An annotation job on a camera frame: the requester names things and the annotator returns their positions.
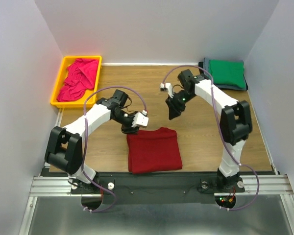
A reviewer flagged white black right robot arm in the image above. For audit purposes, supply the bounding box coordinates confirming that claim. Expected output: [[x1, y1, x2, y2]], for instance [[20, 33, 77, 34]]
[[160, 70, 253, 191]]

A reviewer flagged aluminium extrusion rail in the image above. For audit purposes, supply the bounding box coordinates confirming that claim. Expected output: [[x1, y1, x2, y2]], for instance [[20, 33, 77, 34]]
[[29, 175, 294, 197]]

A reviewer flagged folded green t-shirt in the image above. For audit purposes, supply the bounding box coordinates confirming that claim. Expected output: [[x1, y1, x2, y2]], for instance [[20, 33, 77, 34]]
[[209, 59, 246, 90]]

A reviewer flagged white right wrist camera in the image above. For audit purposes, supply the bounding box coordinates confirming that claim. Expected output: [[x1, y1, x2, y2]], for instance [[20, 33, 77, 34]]
[[159, 83, 174, 99]]

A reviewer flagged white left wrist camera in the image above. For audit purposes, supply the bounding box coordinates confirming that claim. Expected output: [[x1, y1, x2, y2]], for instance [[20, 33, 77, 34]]
[[132, 112, 149, 128]]

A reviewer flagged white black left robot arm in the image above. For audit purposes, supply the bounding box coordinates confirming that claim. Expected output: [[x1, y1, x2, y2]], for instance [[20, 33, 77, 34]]
[[45, 87, 148, 193]]

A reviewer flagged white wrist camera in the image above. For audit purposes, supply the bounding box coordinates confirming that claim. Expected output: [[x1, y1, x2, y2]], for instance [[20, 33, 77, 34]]
[[159, 83, 174, 99], [132, 112, 149, 128]]

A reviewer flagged pink t-shirt in bin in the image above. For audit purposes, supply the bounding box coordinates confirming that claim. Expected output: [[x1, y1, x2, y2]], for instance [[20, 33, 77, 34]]
[[57, 58, 99, 102]]

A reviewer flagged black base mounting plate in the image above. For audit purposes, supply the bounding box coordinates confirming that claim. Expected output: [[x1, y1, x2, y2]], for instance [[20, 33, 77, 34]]
[[69, 172, 245, 205]]

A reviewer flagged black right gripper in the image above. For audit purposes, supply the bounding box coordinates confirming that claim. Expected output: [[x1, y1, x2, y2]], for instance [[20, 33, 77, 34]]
[[165, 89, 195, 120]]

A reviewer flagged folded black t-shirt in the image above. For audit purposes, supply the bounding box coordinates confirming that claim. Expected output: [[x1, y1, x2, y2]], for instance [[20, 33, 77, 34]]
[[198, 61, 248, 91]]

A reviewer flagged yellow plastic bin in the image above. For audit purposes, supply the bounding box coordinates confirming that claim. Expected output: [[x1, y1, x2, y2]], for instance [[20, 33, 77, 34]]
[[50, 55, 102, 108]]

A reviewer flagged dark red t-shirt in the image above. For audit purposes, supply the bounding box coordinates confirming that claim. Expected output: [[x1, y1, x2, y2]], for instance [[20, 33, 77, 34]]
[[126, 127, 183, 174]]

